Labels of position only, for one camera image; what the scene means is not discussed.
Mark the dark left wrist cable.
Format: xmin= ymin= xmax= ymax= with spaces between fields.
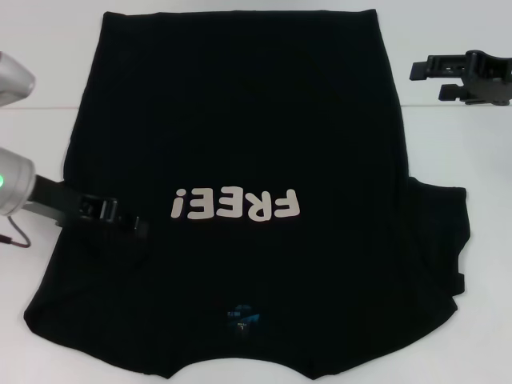
xmin=0 ymin=215 xmax=32 ymax=250

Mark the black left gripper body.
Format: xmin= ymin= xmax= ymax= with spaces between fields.
xmin=22 ymin=173 xmax=122 ymax=230

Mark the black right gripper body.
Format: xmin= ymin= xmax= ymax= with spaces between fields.
xmin=461 ymin=49 xmax=512 ymax=107

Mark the black t-shirt with FREE! print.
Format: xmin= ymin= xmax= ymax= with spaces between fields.
xmin=22 ymin=10 xmax=469 ymax=369

